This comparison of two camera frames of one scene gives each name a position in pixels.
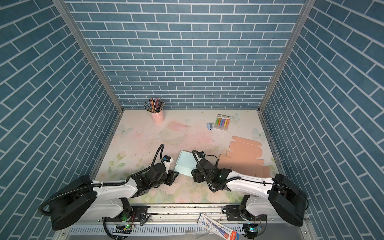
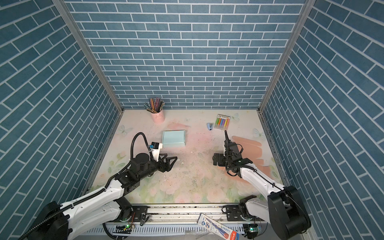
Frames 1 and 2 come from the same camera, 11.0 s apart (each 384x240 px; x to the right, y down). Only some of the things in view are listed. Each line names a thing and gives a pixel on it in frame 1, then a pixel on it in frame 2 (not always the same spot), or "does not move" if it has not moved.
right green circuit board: x=251 y=230 does not move
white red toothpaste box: x=218 y=229 does not move
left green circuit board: x=122 y=229 does not move
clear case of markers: x=222 y=122 does not move
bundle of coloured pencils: x=155 y=105 does not move
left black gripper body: x=156 y=184 → x=153 y=167
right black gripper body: x=209 y=180 → x=223 y=160
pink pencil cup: x=158 y=117 does not move
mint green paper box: x=186 y=163 → x=173 y=138
